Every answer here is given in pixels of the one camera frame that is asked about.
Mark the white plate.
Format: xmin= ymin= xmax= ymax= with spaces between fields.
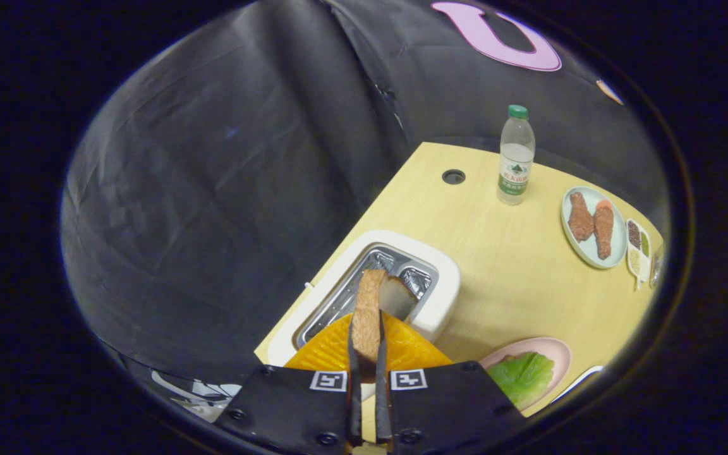
xmin=550 ymin=365 xmax=606 ymax=405

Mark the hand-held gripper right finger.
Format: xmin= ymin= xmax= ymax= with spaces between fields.
xmin=373 ymin=311 xmax=527 ymax=452

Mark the brown toast slice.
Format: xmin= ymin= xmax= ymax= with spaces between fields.
xmin=351 ymin=269 xmax=418 ymax=383

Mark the brown meat piece orange edge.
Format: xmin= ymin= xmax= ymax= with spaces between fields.
xmin=593 ymin=200 xmax=615 ymax=260

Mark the pink round plate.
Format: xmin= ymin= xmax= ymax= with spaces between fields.
xmin=479 ymin=337 xmax=573 ymax=411

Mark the clear water bottle green cap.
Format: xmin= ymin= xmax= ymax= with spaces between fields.
xmin=497 ymin=104 xmax=537 ymax=206

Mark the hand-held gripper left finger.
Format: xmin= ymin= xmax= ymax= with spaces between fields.
xmin=215 ymin=313 xmax=365 ymax=452

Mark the cream white toaster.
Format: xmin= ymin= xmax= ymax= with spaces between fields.
xmin=267 ymin=229 xmax=461 ymax=367

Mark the white divided condiment dish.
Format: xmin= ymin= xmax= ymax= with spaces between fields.
xmin=626 ymin=219 xmax=653 ymax=291

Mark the metal mesh stick holder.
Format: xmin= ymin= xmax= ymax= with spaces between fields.
xmin=650 ymin=243 xmax=667 ymax=290

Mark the green lettuce leaf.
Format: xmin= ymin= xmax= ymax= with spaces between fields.
xmin=486 ymin=352 xmax=555 ymax=410

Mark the pale green oval plate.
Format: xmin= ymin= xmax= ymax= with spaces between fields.
xmin=561 ymin=186 xmax=628 ymax=270

